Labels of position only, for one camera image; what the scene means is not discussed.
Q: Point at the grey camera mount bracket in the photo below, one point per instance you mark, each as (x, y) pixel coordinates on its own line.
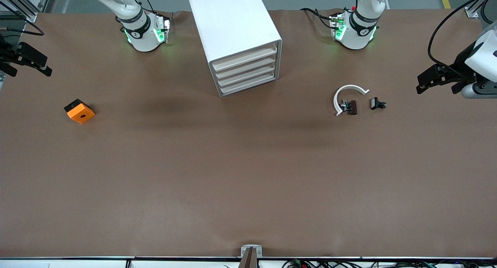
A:
(251, 256)

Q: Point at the small black clip part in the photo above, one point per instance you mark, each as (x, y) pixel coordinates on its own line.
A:
(374, 103)

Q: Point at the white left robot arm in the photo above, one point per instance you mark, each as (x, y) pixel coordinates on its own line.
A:
(357, 39)

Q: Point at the white plastic drawer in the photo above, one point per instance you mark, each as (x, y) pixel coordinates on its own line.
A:
(244, 58)
(246, 67)
(248, 75)
(250, 84)

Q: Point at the orange black button box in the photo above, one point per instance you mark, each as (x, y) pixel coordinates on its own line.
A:
(81, 114)

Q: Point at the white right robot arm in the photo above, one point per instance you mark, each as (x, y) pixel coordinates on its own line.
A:
(143, 40)

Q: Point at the aluminium frame post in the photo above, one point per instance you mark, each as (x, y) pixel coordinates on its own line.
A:
(471, 12)
(31, 16)

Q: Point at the white drawer cabinet housing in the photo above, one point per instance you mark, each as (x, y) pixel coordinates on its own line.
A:
(229, 23)

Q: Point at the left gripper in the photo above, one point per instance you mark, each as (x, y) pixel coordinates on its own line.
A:
(461, 61)

